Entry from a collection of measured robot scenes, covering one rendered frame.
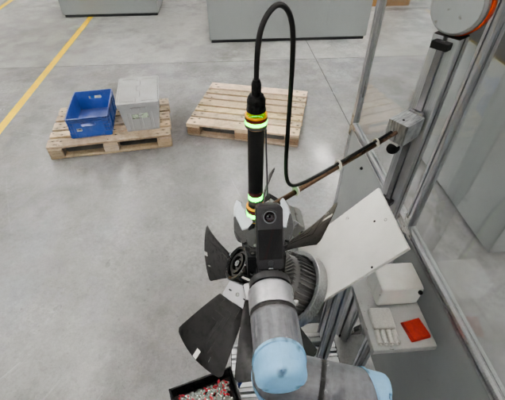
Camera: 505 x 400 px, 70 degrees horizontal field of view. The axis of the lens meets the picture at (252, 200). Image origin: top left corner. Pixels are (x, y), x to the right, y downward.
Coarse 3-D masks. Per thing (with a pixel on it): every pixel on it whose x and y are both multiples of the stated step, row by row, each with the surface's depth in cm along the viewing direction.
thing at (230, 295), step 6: (228, 288) 119; (234, 288) 118; (240, 288) 118; (222, 294) 119; (228, 294) 118; (234, 294) 118; (240, 294) 118; (234, 300) 118; (240, 300) 118; (240, 306) 117
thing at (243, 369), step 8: (248, 304) 105; (248, 312) 103; (248, 320) 102; (240, 328) 101; (248, 328) 100; (240, 336) 99; (248, 336) 99; (304, 336) 95; (240, 344) 98; (248, 344) 97; (304, 344) 93; (312, 344) 93; (240, 352) 96; (248, 352) 96; (312, 352) 91; (240, 360) 95; (248, 360) 94; (240, 368) 94; (248, 368) 93; (240, 376) 93; (248, 376) 92
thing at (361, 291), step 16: (352, 288) 151; (368, 288) 150; (368, 304) 144; (400, 304) 144; (416, 304) 144; (368, 320) 139; (400, 320) 139; (368, 336) 135; (400, 336) 134; (432, 336) 135; (384, 352) 132
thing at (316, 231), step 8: (320, 224) 98; (328, 224) 94; (304, 232) 101; (312, 232) 96; (320, 232) 93; (296, 240) 99; (304, 240) 95; (312, 240) 92; (320, 240) 89; (288, 248) 98
